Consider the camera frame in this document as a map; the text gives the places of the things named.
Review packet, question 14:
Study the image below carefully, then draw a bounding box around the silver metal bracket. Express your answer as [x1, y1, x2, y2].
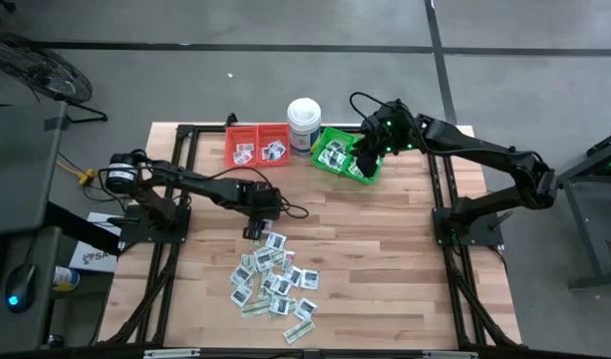
[422, 349, 480, 359]
[143, 347, 201, 359]

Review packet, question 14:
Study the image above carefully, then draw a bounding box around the white blue yellow can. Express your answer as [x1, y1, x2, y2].
[51, 265, 81, 293]

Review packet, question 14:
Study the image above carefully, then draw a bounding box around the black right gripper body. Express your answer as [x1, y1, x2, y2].
[356, 101, 415, 167]

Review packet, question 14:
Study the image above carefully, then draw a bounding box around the black computer mouse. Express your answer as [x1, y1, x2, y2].
[4, 262, 39, 314]

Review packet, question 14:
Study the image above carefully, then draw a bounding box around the orange plastic mesh basket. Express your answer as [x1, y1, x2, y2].
[223, 125, 260, 170]
[256, 124, 292, 169]

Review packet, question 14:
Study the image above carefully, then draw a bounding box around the white disinfecting wipes canister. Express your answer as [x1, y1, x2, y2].
[286, 97, 323, 159]

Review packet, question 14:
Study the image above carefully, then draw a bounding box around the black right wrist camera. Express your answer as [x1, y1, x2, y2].
[357, 153, 381, 180]

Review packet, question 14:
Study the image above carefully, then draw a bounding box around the black floor fan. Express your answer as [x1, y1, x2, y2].
[0, 32, 110, 125]

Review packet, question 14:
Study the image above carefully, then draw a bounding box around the grey side desk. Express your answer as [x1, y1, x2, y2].
[0, 102, 70, 353]

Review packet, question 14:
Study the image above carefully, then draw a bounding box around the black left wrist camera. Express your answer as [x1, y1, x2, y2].
[242, 219, 269, 242]

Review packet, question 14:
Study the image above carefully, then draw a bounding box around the white printed cardboard box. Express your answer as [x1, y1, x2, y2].
[68, 211, 125, 274]

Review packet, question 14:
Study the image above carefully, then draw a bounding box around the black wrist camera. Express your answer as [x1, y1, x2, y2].
[357, 153, 381, 180]
[242, 219, 269, 242]

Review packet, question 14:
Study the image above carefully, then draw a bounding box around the yellow power cord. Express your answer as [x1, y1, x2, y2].
[57, 158, 98, 186]

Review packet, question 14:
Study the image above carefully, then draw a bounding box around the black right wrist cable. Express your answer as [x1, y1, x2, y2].
[348, 91, 386, 121]

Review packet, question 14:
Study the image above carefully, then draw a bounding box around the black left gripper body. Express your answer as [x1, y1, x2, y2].
[241, 182, 285, 224]

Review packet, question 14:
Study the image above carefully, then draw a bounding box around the grey metal cart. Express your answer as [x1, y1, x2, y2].
[556, 127, 611, 290]

